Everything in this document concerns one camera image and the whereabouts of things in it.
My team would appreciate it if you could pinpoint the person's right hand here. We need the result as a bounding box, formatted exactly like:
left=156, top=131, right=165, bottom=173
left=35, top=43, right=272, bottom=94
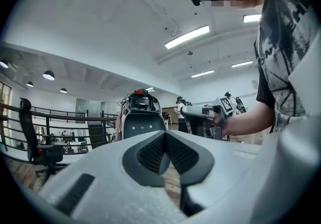
left=212, top=111, right=228, bottom=131

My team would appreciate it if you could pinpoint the person's grey patterned t-shirt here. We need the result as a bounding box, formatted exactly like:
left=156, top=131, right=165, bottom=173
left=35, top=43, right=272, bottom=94
left=253, top=0, right=321, bottom=134

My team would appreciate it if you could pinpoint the grey machine with red top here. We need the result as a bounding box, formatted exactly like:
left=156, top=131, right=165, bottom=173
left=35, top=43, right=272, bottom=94
left=119, top=89, right=168, bottom=141

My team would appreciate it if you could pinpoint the person's right forearm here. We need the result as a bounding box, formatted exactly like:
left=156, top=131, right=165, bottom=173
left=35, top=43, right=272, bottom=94
left=222, top=102, right=276, bottom=137

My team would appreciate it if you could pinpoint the glass wall panel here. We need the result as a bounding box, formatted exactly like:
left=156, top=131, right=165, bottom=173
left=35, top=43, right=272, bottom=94
left=75, top=97, right=102, bottom=118

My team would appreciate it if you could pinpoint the long ceiling light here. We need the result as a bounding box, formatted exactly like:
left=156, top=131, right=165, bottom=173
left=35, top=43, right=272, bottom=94
left=231, top=60, right=254, bottom=69
left=191, top=69, right=215, bottom=78
left=164, top=25, right=210, bottom=50
left=243, top=14, right=262, bottom=24

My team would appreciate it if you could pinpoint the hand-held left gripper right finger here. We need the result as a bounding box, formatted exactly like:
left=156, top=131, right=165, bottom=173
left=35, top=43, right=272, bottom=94
left=165, top=129, right=263, bottom=217

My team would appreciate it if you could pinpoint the black office chair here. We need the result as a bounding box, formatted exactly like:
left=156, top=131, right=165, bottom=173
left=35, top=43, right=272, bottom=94
left=18, top=97, right=69, bottom=184

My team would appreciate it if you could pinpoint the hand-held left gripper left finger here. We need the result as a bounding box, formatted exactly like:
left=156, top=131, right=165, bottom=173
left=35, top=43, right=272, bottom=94
left=39, top=129, right=187, bottom=224

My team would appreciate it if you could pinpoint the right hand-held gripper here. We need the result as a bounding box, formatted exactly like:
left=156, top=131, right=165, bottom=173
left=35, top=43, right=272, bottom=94
left=180, top=97, right=238, bottom=141

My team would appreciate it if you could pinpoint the dark metal railing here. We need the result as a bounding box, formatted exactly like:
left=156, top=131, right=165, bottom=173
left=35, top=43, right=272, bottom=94
left=0, top=101, right=118, bottom=155

